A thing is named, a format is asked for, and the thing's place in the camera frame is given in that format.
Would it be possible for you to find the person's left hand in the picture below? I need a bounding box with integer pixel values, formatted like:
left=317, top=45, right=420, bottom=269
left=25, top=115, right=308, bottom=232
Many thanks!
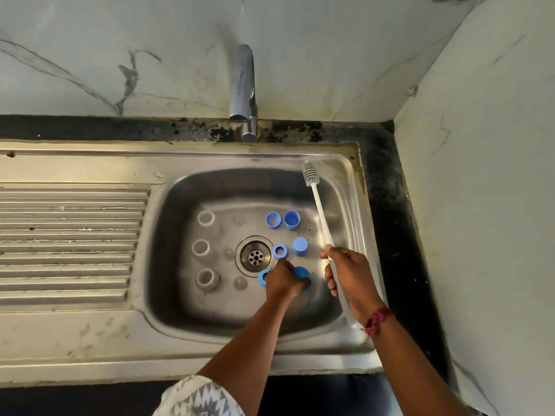
left=264, top=258, right=312, bottom=302

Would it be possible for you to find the person's right hand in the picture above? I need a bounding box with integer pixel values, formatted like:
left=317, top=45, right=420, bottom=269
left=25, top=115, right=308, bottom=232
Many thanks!
left=319, top=245, right=387, bottom=325

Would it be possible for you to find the white bottle brush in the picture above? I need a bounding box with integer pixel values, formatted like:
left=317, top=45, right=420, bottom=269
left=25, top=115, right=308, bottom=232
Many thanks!
left=302, top=160, right=363, bottom=330

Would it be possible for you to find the person's left forearm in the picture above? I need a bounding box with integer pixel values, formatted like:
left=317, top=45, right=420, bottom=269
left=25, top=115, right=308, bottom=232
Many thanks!
left=197, top=294, right=305, bottom=416

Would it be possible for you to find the person's right forearm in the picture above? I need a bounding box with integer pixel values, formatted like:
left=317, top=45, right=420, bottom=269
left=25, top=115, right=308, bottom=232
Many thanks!
left=368, top=314, right=472, bottom=416

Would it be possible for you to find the metal drain strainer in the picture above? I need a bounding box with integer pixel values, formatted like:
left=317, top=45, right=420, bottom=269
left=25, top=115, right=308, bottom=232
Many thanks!
left=235, top=236, right=276, bottom=278

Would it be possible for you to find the red wrist thread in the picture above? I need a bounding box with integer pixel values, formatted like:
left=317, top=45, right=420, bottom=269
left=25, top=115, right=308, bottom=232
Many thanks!
left=361, top=306, right=395, bottom=335

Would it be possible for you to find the clear glass bottle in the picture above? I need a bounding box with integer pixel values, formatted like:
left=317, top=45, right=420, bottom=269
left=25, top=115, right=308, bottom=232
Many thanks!
left=192, top=239, right=236, bottom=261
left=197, top=210, right=246, bottom=228
left=195, top=268, right=249, bottom=294

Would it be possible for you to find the white patterned garment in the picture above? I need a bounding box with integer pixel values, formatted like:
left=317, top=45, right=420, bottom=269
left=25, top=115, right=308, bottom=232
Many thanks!
left=153, top=375, right=246, bottom=416

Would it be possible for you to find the chrome faucet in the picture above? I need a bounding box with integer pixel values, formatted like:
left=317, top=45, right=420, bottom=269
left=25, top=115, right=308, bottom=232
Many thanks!
left=228, top=44, right=259, bottom=143

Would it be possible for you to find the stainless steel sink with drainboard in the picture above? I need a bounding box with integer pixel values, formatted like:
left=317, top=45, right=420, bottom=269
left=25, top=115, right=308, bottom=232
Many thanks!
left=0, top=140, right=387, bottom=388

